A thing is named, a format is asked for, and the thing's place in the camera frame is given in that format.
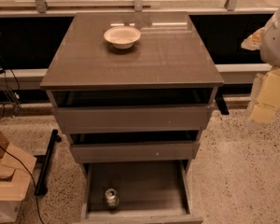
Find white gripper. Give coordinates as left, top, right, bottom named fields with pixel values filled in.
left=241, top=27, right=280, bottom=129

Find silver 7up can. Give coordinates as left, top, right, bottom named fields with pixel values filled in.
left=105, top=189, right=119, bottom=209

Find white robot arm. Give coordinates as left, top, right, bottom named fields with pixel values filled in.
left=241, top=8, right=280, bottom=129

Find middle grey drawer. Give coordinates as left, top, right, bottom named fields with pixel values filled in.
left=70, top=141, right=200, bottom=163

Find top grey drawer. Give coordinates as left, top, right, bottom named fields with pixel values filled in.
left=53, top=105, right=213, bottom=134

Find grey drawer cabinet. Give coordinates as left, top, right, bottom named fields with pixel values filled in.
left=39, top=10, right=225, bottom=224

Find bottom open grey drawer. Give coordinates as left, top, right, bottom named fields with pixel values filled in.
left=74, top=161, right=203, bottom=224

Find white bowl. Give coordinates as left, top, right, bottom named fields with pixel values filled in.
left=104, top=26, right=141, bottom=49

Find black metal stand leg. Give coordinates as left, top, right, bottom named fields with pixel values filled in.
left=35, top=129, right=62, bottom=196

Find cardboard box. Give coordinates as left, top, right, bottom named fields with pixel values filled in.
left=0, top=131, right=36, bottom=223

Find black bracket right of cabinet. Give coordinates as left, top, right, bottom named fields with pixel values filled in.
left=215, top=88, right=230, bottom=115

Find black cable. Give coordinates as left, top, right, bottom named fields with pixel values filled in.
left=0, top=133, right=46, bottom=224

